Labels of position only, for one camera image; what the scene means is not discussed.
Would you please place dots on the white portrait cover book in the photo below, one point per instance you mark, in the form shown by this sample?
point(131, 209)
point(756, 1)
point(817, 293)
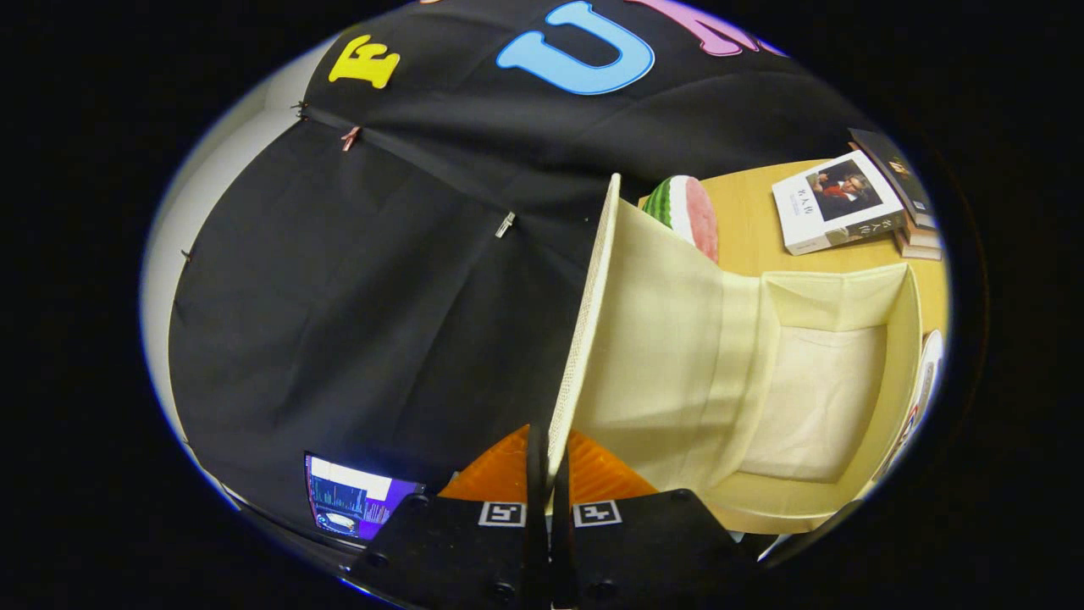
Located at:
point(834, 203)

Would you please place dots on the silver cloth clip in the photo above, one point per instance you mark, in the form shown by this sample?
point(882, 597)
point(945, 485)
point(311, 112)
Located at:
point(505, 224)

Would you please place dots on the black hardcover book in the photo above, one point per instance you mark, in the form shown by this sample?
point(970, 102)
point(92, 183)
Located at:
point(898, 174)

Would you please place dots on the watermelon slice plush toy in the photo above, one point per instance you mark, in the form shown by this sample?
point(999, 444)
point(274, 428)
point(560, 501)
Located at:
point(690, 212)

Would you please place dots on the red cloth clip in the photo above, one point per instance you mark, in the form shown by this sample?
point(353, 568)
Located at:
point(350, 137)

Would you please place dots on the beige fabric storage box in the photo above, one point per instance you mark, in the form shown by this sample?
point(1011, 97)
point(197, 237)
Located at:
point(677, 356)

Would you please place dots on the white canvas shoe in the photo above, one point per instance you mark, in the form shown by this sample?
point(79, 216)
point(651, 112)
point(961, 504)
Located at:
point(925, 373)

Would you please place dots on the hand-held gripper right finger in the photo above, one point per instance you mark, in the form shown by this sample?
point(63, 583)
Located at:
point(561, 542)

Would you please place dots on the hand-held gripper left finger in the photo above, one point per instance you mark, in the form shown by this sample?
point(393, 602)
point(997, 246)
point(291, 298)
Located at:
point(536, 508)

